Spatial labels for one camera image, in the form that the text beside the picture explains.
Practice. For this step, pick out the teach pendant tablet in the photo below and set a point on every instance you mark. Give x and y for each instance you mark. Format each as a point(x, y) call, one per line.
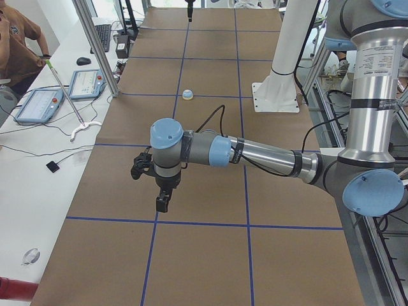
point(86, 84)
point(40, 106)

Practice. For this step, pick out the small black square pad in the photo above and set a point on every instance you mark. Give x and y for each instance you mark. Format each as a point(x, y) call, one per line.
point(52, 166)

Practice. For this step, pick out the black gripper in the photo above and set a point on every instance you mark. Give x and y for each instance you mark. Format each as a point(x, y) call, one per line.
point(167, 182)

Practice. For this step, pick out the blue call bell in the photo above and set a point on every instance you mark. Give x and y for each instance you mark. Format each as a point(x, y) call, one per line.
point(187, 94)

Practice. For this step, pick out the pink silver reacher stick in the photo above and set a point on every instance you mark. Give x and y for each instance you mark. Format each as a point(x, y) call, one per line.
point(83, 125)

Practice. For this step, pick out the black box with label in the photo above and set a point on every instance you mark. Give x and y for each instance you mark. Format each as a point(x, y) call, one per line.
point(122, 47)

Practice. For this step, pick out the aluminium frame post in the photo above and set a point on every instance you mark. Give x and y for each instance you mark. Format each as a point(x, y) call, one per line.
point(85, 18)

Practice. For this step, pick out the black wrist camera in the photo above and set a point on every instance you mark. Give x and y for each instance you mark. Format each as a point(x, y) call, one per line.
point(142, 164)

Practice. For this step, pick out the person in brown shirt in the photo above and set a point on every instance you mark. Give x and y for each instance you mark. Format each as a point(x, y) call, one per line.
point(19, 64)

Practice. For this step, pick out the white camera mast with base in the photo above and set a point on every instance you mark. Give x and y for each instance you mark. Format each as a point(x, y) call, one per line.
point(277, 92)

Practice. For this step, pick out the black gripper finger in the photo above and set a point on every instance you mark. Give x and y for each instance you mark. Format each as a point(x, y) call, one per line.
point(190, 8)

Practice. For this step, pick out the red cylinder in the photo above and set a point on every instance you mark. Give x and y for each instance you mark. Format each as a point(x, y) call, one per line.
point(17, 290)

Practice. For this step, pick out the near teach pendant tablet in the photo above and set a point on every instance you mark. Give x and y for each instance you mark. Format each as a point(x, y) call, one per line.
point(40, 106)

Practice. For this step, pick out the black keyboard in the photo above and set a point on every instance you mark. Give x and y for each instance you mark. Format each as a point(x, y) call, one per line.
point(104, 34)

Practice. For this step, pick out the black computer mouse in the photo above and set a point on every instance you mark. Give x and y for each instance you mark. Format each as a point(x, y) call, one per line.
point(82, 61)

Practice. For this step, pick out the far teach pendant tablet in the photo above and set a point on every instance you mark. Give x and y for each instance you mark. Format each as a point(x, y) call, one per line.
point(86, 84)

